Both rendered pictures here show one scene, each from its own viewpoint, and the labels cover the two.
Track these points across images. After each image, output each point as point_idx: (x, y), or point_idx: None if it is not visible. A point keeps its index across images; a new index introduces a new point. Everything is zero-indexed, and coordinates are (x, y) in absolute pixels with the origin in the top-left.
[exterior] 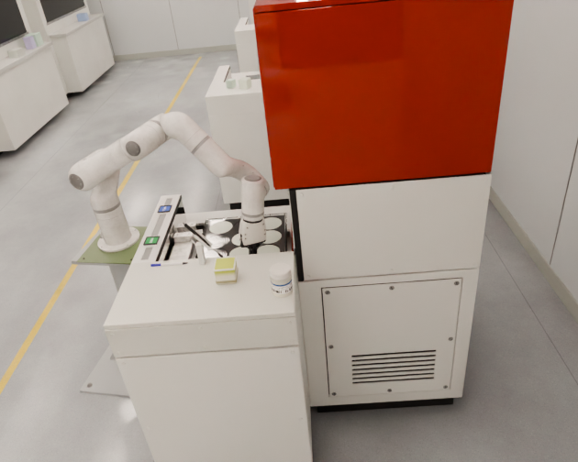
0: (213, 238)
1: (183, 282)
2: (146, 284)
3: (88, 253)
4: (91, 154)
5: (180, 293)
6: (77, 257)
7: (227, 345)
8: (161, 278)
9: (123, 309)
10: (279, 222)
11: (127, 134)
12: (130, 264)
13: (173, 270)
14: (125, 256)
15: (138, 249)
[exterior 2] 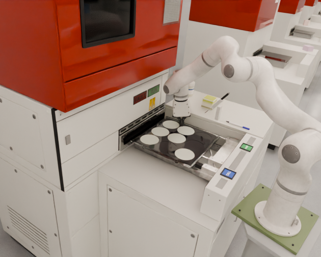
0: (196, 148)
1: (232, 114)
2: (253, 122)
3: (308, 220)
4: (314, 134)
5: (235, 111)
6: (320, 223)
7: None
8: (244, 122)
9: (267, 117)
10: (143, 136)
11: (267, 61)
12: (263, 137)
13: (235, 122)
14: (268, 194)
15: (257, 146)
